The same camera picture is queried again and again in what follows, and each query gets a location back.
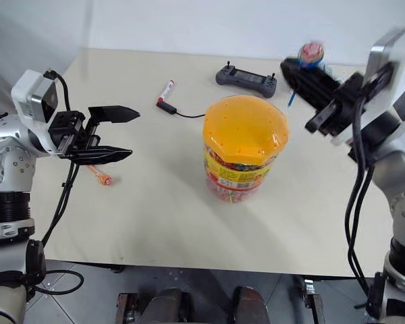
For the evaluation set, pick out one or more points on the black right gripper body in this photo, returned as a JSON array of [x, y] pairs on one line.
[[341, 111]]

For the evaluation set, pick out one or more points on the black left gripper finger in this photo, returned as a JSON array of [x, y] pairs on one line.
[[116, 114], [104, 155]]

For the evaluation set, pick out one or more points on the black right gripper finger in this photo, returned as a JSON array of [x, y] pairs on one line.
[[310, 75], [317, 96]]

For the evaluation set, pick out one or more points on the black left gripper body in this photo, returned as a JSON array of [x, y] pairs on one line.
[[67, 130]]

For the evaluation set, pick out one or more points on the blue stick pink lollipop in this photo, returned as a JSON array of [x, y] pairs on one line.
[[311, 54]]

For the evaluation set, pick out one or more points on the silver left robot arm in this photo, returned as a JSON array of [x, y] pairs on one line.
[[10, 135]]

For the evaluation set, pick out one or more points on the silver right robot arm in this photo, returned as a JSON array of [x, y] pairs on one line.
[[400, 145]]

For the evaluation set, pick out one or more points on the orange jar lid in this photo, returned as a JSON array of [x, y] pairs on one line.
[[244, 125]]

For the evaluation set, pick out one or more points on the clear plastic lollipop jar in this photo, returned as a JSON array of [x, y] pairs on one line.
[[236, 184]]

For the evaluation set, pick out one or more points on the orange stick pink lollipop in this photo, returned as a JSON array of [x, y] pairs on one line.
[[104, 179]]

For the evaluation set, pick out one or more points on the red white marker pen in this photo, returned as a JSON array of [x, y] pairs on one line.
[[164, 92]]

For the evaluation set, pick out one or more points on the grey handheld remote controller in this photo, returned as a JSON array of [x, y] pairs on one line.
[[246, 78]]

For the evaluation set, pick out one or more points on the dark rounded shape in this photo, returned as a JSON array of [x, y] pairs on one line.
[[253, 305], [165, 305]]

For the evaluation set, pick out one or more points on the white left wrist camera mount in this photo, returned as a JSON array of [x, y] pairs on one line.
[[25, 91]]

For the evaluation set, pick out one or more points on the metal table bracket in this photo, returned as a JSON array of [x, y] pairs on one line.
[[125, 308], [314, 300]]

